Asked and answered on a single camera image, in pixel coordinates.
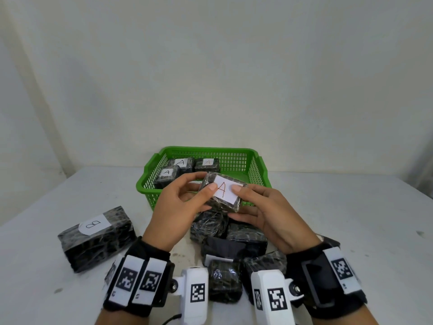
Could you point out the person's left hand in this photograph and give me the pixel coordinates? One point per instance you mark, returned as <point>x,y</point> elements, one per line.
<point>169,216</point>

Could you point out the person's right hand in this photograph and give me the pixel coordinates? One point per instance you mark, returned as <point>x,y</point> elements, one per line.
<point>280,223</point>

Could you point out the green plastic basket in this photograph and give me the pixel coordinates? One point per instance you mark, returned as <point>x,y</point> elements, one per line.
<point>152,199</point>

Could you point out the small packet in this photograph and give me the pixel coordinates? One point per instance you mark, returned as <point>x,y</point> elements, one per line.
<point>199,169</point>

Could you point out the large black packet labelled B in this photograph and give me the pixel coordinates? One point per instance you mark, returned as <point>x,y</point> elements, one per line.
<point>101,250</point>

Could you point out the black packets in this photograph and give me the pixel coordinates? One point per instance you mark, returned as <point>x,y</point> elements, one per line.
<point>223,280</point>

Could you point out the person's right forearm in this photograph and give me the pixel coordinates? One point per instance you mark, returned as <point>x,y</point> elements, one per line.
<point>341,319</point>

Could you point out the black wristband with marker tags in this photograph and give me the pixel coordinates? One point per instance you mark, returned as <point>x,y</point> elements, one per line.
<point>145,247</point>
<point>314,284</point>

